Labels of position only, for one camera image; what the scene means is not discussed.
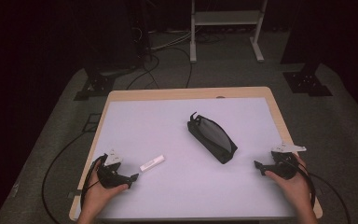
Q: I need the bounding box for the person's right hand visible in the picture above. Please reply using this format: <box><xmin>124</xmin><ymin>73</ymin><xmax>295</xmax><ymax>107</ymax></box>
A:
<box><xmin>264</xmin><ymin>153</ymin><xmax>313</xmax><ymax>215</ymax></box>

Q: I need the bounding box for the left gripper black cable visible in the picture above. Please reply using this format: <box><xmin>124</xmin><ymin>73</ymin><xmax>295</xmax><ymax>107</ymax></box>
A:
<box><xmin>79</xmin><ymin>154</ymin><xmax>106</xmax><ymax>216</ymax></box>

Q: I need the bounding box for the white eraser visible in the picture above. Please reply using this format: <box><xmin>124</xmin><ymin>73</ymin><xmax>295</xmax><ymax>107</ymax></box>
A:
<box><xmin>139</xmin><ymin>154</ymin><xmax>166</xmax><ymax>173</ymax></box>

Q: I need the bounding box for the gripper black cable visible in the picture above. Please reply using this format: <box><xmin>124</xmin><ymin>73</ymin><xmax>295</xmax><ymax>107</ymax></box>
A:
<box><xmin>283</xmin><ymin>154</ymin><xmax>317</xmax><ymax>210</ymax></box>
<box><xmin>79</xmin><ymin>154</ymin><xmax>106</xmax><ymax>216</ymax></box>

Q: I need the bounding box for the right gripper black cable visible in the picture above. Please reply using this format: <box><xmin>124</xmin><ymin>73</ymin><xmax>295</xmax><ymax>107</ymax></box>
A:
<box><xmin>283</xmin><ymin>154</ymin><xmax>317</xmax><ymax>210</ymax></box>

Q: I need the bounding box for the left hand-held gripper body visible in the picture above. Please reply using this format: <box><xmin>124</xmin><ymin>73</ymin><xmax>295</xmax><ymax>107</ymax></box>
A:
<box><xmin>96</xmin><ymin>148</ymin><xmax>133</xmax><ymax>189</ymax></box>

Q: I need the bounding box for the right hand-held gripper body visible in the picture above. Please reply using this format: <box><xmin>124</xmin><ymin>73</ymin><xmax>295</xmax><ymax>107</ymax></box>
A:
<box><xmin>262</xmin><ymin>142</ymin><xmax>308</xmax><ymax>181</ymax></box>

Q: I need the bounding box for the white floor cables bundle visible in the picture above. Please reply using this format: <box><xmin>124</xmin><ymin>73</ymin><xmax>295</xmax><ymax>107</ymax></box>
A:
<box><xmin>148</xmin><ymin>29</ymin><xmax>194</xmax><ymax>52</ymax></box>

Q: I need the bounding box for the black stand with base plate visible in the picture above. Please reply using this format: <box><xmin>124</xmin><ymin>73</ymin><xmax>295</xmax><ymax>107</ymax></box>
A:
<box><xmin>73</xmin><ymin>0</ymin><xmax>153</xmax><ymax>102</ymax></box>
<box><xmin>280</xmin><ymin>0</ymin><xmax>334</xmax><ymax>98</ymax></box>

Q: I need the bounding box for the white metal stand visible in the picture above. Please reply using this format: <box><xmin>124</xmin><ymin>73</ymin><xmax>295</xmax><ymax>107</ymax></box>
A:
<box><xmin>189</xmin><ymin>0</ymin><xmax>269</xmax><ymax>64</ymax></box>

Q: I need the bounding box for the person's left hand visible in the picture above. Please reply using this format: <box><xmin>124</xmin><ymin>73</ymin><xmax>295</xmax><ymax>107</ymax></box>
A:
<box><xmin>80</xmin><ymin>160</ymin><xmax>131</xmax><ymax>218</ymax></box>

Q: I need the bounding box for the wooden table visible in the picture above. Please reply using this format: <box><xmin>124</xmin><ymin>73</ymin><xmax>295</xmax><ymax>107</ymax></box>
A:
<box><xmin>68</xmin><ymin>86</ymin><xmax>324</xmax><ymax>222</ymax></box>

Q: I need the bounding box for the white table mat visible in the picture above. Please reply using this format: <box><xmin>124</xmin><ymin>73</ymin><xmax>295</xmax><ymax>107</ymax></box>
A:
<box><xmin>74</xmin><ymin>97</ymin><xmax>296</xmax><ymax>220</ymax></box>

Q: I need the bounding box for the black floor cable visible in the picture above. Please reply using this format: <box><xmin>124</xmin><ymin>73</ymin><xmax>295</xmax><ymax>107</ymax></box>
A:
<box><xmin>310</xmin><ymin>172</ymin><xmax>352</xmax><ymax>224</ymax></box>
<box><xmin>41</xmin><ymin>130</ymin><xmax>91</xmax><ymax>224</ymax></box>
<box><xmin>164</xmin><ymin>46</ymin><xmax>194</xmax><ymax>90</ymax></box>
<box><xmin>126</xmin><ymin>53</ymin><xmax>161</xmax><ymax>91</ymax></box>

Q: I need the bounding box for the black pencil case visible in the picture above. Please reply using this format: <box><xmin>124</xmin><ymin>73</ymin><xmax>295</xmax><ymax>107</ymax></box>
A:
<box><xmin>186</xmin><ymin>111</ymin><xmax>239</xmax><ymax>165</ymax></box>

